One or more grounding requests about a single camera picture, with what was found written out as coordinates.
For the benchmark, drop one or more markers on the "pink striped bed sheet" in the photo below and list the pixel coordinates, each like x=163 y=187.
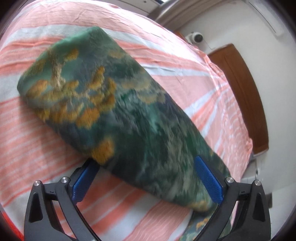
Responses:
x=31 y=149

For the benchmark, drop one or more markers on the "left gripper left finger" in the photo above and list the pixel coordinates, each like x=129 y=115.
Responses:
x=52 y=213

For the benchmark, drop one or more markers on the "white round fan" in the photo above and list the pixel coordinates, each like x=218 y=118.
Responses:
x=194 y=38

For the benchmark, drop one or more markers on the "orange fuzzy garment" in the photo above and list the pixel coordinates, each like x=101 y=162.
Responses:
x=8 y=229

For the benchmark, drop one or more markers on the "white air conditioner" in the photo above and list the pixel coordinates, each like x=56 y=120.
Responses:
x=267 y=15

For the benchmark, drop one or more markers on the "green patterned padded jacket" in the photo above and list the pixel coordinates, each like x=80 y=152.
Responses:
x=103 y=103

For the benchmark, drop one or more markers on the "wooden headboard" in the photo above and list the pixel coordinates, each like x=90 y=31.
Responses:
x=237 y=73

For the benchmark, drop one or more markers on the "beige curtain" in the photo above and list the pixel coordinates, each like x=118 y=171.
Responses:
x=174 y=14

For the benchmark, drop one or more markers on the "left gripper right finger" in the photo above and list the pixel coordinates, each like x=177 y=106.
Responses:
x=242 y=212

